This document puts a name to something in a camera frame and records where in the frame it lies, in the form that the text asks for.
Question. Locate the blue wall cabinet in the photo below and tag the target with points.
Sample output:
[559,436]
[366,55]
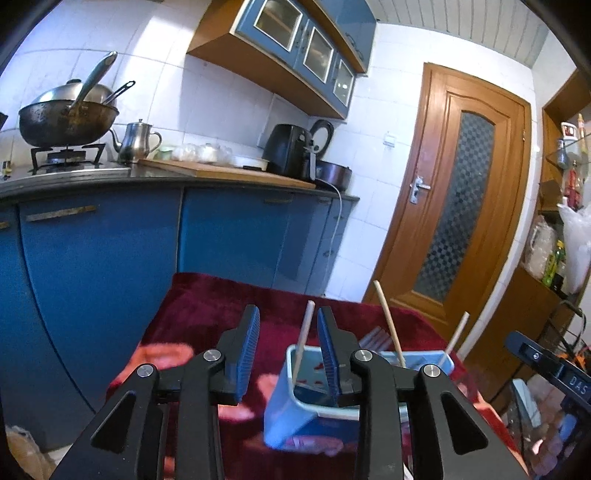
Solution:
[277,41]

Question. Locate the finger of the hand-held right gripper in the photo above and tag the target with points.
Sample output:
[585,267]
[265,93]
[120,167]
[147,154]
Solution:
[531,353]

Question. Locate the wooden shelf unit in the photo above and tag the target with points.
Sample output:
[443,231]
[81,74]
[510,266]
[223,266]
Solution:
[521,314]

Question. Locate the wooden cutting board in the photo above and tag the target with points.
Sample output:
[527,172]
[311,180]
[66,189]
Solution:
[221,171]

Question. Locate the blue base cabinet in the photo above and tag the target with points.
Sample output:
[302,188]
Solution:
[101,277]

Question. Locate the white plastic bag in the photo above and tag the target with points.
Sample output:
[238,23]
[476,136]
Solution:
[577,249]

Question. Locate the wooden door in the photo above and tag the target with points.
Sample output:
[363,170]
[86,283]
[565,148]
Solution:
[429,138]

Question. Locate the black air fryer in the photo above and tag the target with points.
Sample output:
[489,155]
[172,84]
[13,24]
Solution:
[286,152]

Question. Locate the white light switch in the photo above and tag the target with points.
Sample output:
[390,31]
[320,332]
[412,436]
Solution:
[391,139]

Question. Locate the steel kettle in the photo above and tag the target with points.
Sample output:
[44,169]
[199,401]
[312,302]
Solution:
[134,145]

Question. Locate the light blue utensil holder box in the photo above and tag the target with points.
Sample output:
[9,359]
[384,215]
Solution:
[286,415]

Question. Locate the steel fork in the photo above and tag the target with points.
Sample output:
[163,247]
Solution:
[376,339]

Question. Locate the printed fleece blanket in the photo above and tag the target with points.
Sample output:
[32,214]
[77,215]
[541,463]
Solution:
[194,304]

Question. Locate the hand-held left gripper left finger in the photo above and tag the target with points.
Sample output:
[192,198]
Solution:
[247,355]

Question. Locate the green bottle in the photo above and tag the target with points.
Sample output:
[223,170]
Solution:
[553,265]

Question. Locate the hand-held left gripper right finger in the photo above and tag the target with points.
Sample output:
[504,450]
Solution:
[328,355]

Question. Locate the rice cooker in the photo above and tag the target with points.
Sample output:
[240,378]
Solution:
[334,174]

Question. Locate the large black wok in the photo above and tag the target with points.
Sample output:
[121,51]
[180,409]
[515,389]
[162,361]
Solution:
[64,127]

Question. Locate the gas stove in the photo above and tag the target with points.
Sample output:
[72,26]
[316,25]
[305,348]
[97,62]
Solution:
[64,159]

